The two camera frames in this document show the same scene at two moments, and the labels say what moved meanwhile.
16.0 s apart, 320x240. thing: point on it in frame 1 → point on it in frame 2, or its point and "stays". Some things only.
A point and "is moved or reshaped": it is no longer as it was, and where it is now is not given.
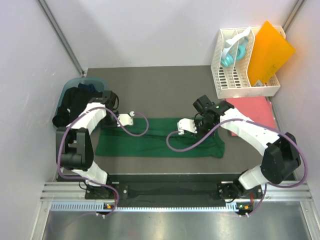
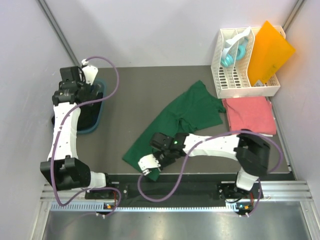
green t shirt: [156, 137] is moved or reshaped
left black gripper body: [109, 121] → [87, 88]
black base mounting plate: [176, 188] stays
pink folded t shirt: [258, 109] stays
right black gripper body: [203, 126] → [164, 158]
